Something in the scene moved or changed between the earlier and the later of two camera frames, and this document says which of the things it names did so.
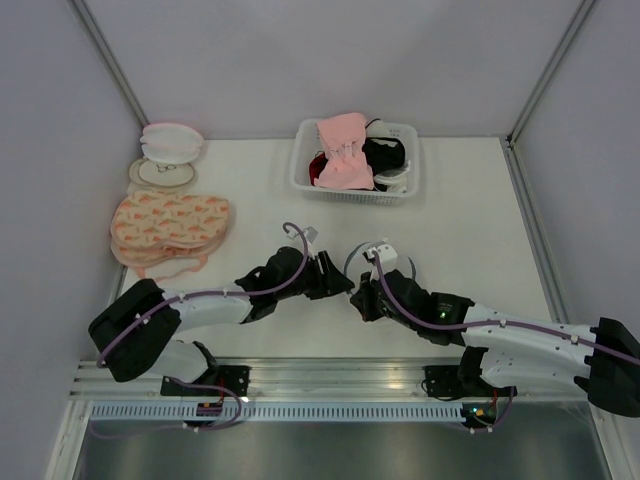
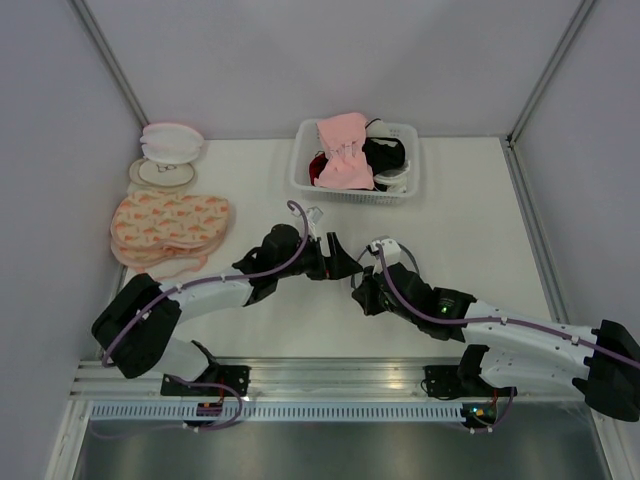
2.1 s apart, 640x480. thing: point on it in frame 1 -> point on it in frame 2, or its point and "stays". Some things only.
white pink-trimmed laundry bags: x=170 y=143 stays
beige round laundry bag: x=148 y=175 stays
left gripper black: x=331 y=282 -> x=337 y=266
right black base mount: x=442 y=381 stays
